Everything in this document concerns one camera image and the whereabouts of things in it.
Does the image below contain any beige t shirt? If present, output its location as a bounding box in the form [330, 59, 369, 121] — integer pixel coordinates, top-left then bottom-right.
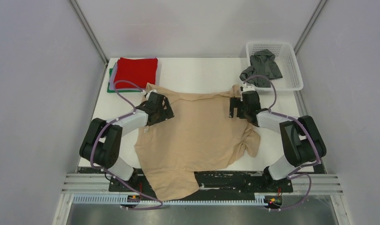
[135, 84, 260, 201]

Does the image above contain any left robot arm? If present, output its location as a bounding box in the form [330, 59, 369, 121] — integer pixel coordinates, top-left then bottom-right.
[79, 90, 175, 191]

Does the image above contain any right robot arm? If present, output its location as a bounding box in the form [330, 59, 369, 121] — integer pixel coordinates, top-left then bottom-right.
[229, 90, 327, 191]

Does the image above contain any folded red t shirt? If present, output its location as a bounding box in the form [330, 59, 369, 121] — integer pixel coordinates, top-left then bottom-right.
[113, 57, 159, 90]

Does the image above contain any dark grey t shirt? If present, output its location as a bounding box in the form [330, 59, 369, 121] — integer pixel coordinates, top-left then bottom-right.
[239, 49, 283, 81]

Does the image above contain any white plastic basket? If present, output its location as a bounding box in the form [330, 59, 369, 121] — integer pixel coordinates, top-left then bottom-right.
[245, 40, 304, 92]

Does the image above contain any folded lavender t shirt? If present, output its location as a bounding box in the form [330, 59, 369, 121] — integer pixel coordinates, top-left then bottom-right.
[108, 58, 161, 92]

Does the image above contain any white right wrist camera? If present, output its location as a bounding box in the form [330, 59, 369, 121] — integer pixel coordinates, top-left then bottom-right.
[240, 85, 257, 94]

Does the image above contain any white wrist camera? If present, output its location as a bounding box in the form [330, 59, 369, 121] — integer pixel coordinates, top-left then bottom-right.
[240, 85, 257, 94]
[141, 89, 157, 100]

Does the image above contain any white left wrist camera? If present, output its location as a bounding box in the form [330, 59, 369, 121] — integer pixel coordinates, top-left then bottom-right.
[141, 89, 157, 100]

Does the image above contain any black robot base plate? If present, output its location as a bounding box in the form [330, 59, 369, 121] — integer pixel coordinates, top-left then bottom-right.
[79, 167, 310, 204]

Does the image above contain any white slotted cable duct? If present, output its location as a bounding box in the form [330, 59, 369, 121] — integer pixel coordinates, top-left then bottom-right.
[73, 194, 268, 206]

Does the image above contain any left aluminium corner post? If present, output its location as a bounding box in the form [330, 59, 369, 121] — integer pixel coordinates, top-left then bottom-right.
[68, 0, 109, 66]

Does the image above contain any aluminium corner post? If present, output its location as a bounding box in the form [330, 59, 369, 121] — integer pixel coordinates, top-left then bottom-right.
[68, 0, 109, 66]
[294, 0, 328, 55]

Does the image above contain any right aluminium corner post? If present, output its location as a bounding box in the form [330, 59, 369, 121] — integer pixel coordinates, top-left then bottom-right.
[294, 0, 328, 55]

